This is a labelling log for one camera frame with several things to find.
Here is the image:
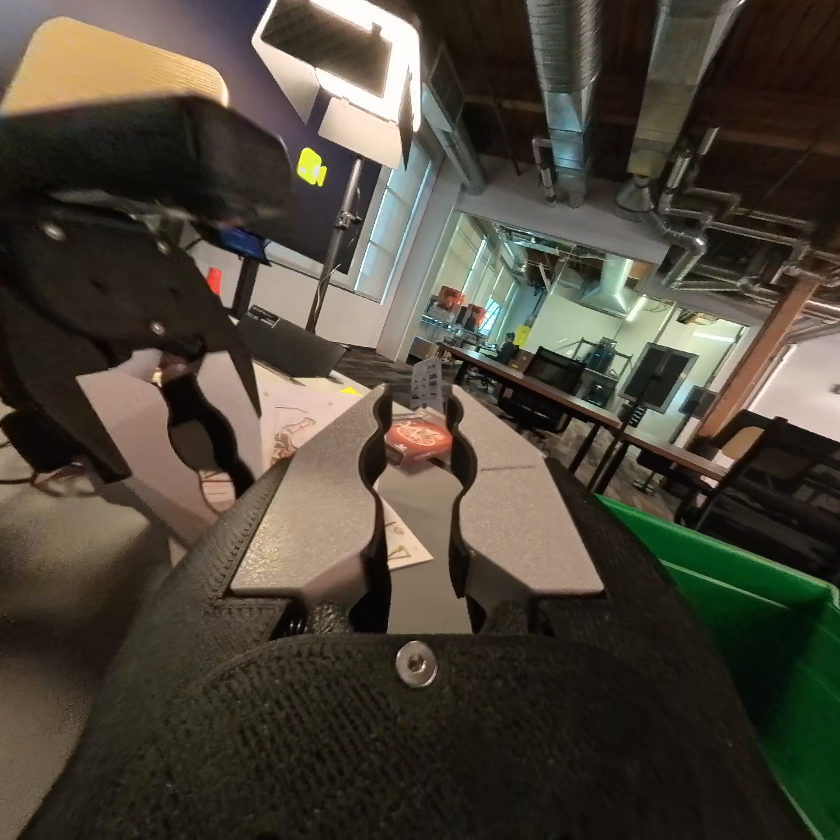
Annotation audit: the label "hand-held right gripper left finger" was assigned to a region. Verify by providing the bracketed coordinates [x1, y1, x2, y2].
[230, 384, 396, 631]

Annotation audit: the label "rectangular silver duct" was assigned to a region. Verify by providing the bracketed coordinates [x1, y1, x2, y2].
[626, 0, 746, 178]

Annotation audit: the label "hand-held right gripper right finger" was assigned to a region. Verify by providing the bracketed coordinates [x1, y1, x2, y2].
[441, 384, 605, 634]

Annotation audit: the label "silver framed monitor on stand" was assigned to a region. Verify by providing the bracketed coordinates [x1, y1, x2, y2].
[617, 341, 700, 427]

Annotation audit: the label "silver ceiling pipes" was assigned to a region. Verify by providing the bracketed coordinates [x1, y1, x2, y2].
[646, 128, 840, 296]

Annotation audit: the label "white printed card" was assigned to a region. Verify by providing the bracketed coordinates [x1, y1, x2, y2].
[408, 356, 442, 413]

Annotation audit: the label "round silver duct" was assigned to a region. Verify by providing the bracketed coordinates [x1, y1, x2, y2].
[525, 0, 608, 207]

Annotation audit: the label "studio light panel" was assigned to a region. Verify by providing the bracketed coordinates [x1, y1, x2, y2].
[251, 0, 422, 173]

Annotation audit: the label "long wooden table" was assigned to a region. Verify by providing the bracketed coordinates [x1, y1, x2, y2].
[438, 343, 624, 473]
[620, 425, 729, 490]

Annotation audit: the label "tablet on black stand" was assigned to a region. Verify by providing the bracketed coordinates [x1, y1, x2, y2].
[217, 226, 271, 316]

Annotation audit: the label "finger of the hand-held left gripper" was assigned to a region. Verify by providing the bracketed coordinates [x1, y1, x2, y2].
[159, 354, 258, 516]

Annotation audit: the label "white instruction booklet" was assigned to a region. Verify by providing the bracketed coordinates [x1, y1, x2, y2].
[258, 367, 435, 572]

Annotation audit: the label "black case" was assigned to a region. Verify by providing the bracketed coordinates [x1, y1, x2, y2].
[235, 307, 347, 379]

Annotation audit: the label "black light stand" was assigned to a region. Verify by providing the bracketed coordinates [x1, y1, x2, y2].
[305, 157, 365, 332]

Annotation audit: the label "wooden support post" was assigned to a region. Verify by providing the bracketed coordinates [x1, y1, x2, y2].
[696, 276, 824, 447]

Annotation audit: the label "green plastic bin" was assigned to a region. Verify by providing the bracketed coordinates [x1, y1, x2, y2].
[594, 493, 840, 840]

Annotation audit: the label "silver vent hood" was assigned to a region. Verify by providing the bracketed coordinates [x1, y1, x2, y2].
[577, 256, 641, 320]

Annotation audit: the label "black office chair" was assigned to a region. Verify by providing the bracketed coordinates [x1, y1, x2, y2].
[676, 413, 840, 585]
[502, 346, 587, 437]

